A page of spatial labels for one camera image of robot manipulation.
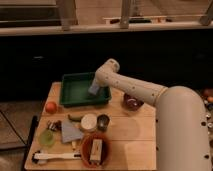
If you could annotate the tray of bottles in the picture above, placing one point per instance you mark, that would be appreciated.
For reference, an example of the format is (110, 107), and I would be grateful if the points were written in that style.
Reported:
(207, 97)

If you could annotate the white cup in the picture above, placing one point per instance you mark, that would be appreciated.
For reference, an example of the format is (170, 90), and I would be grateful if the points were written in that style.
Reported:
(89, 122)

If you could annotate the green chili pepper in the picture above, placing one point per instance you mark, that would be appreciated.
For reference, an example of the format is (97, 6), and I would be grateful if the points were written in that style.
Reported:
(74, 118)

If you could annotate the wooden block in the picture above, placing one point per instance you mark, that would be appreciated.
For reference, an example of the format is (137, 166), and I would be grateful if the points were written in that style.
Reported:
(96, 151)

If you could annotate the small yellow piece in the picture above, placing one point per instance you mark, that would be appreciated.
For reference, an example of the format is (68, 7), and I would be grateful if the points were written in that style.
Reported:
(74, 145)

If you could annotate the blue folded cloth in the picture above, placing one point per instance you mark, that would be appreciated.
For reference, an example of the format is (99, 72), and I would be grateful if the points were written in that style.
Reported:
(70, 132)

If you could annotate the dark red bowl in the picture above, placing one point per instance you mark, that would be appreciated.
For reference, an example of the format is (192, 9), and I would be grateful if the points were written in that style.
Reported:
(131, 103)

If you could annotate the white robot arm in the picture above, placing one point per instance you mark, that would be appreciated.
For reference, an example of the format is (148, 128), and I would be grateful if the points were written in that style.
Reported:
(182, 139)

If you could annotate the small metal cup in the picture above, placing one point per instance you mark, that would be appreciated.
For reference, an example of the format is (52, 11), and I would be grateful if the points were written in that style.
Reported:
(103, 122)

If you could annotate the dark small toy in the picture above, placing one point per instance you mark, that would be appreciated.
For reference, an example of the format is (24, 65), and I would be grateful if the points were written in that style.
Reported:
(54, 126)

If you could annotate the green plastic tray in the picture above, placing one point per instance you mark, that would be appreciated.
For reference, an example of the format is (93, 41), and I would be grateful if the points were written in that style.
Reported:
(74, 91)

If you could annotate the blue sponge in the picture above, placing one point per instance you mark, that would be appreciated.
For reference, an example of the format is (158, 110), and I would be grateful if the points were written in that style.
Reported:
(94, 89)

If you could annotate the orange fruit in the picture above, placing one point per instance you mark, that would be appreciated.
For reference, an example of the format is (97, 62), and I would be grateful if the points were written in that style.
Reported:
(51, 107)

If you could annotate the white handled brush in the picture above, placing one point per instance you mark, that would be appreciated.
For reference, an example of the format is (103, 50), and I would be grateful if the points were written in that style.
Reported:
(39, 156)

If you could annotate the orange plate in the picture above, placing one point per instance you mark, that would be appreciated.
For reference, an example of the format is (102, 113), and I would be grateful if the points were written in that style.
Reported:
(86, 146)

